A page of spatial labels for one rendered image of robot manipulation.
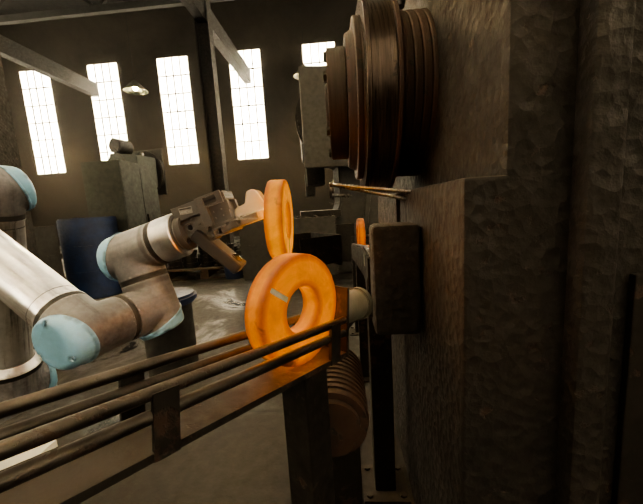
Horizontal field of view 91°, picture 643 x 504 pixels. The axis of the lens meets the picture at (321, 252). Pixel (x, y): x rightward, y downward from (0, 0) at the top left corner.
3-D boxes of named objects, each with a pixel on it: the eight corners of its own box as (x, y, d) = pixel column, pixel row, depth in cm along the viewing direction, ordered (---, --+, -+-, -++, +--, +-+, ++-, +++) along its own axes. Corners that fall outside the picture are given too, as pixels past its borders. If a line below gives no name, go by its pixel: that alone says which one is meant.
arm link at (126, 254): (134, 280, 70) (118, 238, 70) (184, 262, 69) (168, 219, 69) (102, 289, 61) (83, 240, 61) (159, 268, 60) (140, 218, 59)
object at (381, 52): (376, 193, 113) (371, 52, 106) (402, 184, 66) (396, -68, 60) (358, 194, 113) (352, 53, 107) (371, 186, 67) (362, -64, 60)
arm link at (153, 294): (120, 350, 62) (96, 290, 61) (167, 326, 72) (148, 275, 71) (151, 342, 58) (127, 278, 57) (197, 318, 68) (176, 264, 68)
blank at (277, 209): (292, 185, 69) (277, 186, 70) (280, 172, 54) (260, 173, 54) (295, 255, 70) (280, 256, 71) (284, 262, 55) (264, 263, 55)
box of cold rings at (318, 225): (335, 269, 420) (332, 210, 409) (339, 285, 338) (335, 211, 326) (258, 274, 419) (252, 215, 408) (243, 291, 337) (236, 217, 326)
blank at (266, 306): (316, 378, 46) (299, 371, 48) (347, 281, 51) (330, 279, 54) (241, 352, 35) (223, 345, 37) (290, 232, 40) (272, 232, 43)
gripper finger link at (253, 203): (271, 180, 58) (226, 197, 59) (282, 211, 59) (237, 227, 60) (275, 181, 61) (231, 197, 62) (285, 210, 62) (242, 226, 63)
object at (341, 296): (349, 355, 49) (349, 287, 49) (346, 357, 49) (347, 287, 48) (312, 345, 54) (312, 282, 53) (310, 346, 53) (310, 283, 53)
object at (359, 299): (373, 321, 56) (374, 288, 56) (345, 334, 49) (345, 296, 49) (345, 316, 60) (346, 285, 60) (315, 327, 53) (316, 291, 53)
